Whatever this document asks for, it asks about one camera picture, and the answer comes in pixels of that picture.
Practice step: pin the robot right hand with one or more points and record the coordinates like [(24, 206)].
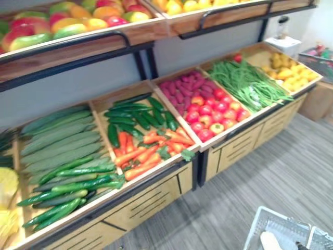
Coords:
[(302, 246)]

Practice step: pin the white plastic shopping basket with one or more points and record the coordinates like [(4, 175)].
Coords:
[(283, 224)]

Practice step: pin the pale yellow vegetable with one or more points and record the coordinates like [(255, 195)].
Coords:
[(275, 240)]

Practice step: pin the dark basket with goods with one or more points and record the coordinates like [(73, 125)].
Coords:
[(316, 62)]

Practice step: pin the small red vegetable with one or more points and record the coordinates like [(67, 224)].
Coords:
[(238, 57)]

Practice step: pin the plain wooden box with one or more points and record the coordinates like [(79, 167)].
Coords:
[(316, 100)]

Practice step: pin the green beans bunch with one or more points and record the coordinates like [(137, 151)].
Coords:
[(242, 80)]

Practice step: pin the wooden crate with tomatoes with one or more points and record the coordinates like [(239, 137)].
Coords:
[(179, 119)]

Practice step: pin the dark green zucchini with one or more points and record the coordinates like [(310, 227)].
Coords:
[(118, 113), (141, 121), (130, 107), (132, 99), (113, 135), (151, 118), (159, 116), (122, 120), (130, 130), (156, 104), (171, 121)]

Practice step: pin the purple sweet potato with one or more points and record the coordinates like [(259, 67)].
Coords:
[(173, 88), (166, 89), (186, 91), (181, 108), (199, 84), (206, 89), (186, 78), (179, 97)]

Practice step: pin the wooden crate with lemons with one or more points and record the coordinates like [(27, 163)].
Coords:
[(257, 56)]

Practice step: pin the white box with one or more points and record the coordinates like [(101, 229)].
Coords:
[(283, 45)]

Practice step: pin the wooden crate with green beans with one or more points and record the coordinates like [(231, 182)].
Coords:
[(223, 59)]

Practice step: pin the glossy green cucumber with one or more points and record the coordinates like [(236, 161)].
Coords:
[(67, 168), (86, 171), (52, 198), (65, 200), (86, 184), (52, 212), (65, 182), (60, 215)]

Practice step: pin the wooden crate with carrots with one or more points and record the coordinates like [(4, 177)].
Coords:
[(101, 122)]

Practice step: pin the wooden crate with yellow fruit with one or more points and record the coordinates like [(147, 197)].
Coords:
[(234, 15)]

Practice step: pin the long pale green gourd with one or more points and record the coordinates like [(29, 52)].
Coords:
[(57, 116), (62, 149), (59, 127), (62, 140), (65, 158)]

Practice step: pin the wooden crate with cucumbers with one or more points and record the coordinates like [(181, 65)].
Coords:
[(27, 213)]

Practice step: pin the orange yellow fruit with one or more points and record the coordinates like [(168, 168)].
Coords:
[(160, 4)]

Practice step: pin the green yellow mango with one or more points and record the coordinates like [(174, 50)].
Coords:
[(136, 17)]

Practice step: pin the wooden crate with yellow produce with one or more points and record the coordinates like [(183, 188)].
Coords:
[(19, 208)]

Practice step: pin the yellow produce piece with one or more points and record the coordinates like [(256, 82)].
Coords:
[(7, 187), (7, 224)]

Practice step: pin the wooden crate with mangoes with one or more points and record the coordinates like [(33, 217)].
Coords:
[(78, 52)]

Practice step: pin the orange mango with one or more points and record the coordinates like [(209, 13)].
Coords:
[(80, 11), (106, 12), (65, 23), (95, 24)]

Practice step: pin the dark green vegetables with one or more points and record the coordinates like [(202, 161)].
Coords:
[(5, 145)]

